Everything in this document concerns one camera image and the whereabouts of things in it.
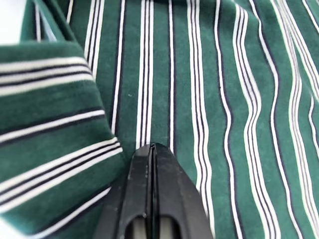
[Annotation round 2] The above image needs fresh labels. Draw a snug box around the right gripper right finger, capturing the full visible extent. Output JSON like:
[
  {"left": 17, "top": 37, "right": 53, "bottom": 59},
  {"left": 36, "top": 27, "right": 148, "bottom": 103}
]
[{"left": 152, "top": 142, "right": 214, "bottom": 239}]

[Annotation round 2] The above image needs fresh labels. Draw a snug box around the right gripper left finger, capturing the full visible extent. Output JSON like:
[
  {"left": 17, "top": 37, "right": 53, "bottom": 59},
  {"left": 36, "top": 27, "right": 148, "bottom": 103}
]
[{"left": 92, "top": 144, "right": 153, "bottom": 239}]

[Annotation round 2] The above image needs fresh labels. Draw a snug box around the green striped T-shirt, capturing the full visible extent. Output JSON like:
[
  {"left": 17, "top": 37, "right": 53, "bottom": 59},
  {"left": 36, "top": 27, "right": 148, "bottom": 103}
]
[{"left": 0, "top": 0, "right": 319, "bottom": 239}]

